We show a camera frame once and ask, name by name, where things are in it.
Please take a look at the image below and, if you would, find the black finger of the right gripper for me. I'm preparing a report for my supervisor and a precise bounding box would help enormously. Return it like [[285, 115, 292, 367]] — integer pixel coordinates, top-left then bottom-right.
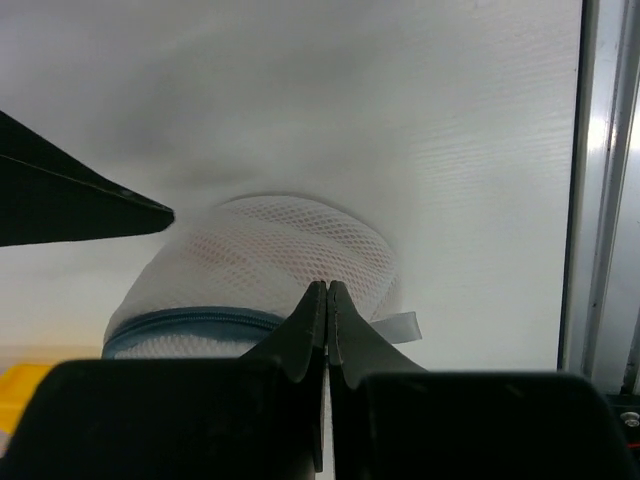
[[0, 113, 174, 247]]

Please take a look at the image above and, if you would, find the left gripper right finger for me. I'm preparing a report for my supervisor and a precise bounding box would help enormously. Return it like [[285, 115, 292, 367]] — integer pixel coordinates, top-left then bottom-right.
[[327, 282, 639, 479]]

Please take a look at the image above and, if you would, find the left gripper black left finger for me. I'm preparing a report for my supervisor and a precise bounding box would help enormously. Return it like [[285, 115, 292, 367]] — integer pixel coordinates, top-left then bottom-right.
[[1, 282, 326, 479]]

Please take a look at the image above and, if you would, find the clear mesh laundry bag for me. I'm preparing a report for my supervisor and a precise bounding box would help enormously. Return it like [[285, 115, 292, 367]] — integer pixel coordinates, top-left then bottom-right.
[[102, 195, 421, 359]]

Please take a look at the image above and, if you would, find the yellow plastic bin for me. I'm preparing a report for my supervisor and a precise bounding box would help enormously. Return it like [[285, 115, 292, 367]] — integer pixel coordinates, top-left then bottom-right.
[[0, 364, 53, 434]]

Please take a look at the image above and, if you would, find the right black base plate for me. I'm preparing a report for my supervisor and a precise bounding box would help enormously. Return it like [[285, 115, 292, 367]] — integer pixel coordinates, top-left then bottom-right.
[[606, 394, 640, 457]]

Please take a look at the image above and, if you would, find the aluminium front rail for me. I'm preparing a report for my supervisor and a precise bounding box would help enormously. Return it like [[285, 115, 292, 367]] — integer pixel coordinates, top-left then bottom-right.
[[558, 1, 639, 395]]

